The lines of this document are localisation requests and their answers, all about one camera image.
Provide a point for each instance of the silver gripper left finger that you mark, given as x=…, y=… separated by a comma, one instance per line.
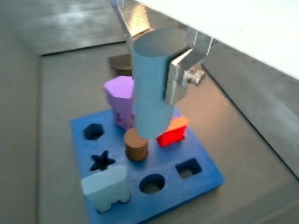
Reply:
x=132, y=17

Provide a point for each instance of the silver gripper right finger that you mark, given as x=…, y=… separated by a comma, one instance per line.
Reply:
x=182, y=72

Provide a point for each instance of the light blue cylinder peg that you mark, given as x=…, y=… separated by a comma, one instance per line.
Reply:
x=153, y=50

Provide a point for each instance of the blue shape sorter board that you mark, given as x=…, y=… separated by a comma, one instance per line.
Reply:
x=174, y=174

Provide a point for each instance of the light blue oval peg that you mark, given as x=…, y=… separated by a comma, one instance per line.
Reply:
x=106, y=187

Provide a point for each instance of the purple pentagon peg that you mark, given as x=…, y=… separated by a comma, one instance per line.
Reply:
x=120, y=98

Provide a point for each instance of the red block yellow top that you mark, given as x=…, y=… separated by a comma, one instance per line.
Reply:
x=174, y=132

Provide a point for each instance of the brown cylinder peg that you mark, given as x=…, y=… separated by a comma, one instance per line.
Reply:
x=136, y=146

